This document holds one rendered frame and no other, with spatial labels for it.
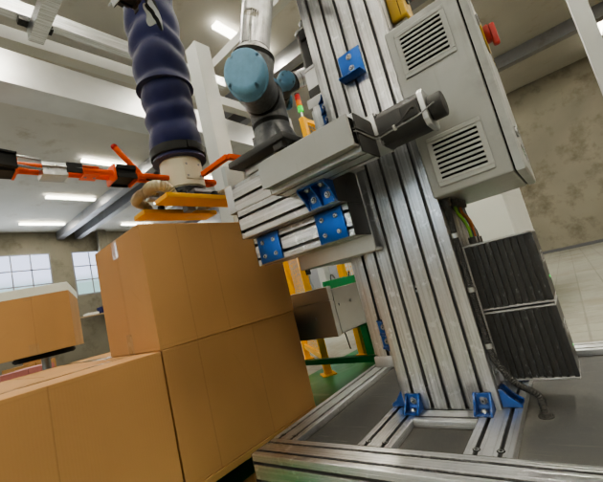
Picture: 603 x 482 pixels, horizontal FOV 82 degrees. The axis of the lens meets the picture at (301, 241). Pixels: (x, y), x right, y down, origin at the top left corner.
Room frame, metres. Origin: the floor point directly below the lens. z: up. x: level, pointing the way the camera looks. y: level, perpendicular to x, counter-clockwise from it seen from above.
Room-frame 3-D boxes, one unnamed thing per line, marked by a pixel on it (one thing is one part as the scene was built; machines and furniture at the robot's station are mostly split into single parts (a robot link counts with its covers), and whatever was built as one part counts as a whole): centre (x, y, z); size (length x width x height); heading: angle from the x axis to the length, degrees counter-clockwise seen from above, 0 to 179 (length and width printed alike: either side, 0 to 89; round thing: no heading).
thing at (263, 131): (1.03, 0.01, 1.09); 0.15 x 0.15 x 0.10
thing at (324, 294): (1.72, 0.21, 0.58); 0.70 x 0.03 x 0.06; 50
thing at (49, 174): (1.06, 0.73, 1.17); 0.07 x 0.07 x 0.04; 49
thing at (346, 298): (2.41, -0.79, 0.50); 2.31 x 0.05 x 0.19; 140
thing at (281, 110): (1.02, 0.01, 1.20); 0.13 x 0.12 x 0.14; 170
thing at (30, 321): (2.33, 1.82, 0.82); 0.60 x 0.40 x 0.40; 30
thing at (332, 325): (1.71, 0.21, 0.48); 0.70 x 0.03 x 0.15; 50
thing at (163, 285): (1.42, 0.45, 0.74); 0.60 x 0.40 x 0.40; 140
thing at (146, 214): (1.48, 0.50, 1.08); 0.34 x 0.10 x 0.05; 139
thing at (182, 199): (1.35, 0.35, 1.08); 0.34 x 0.10 x 0.05; 139
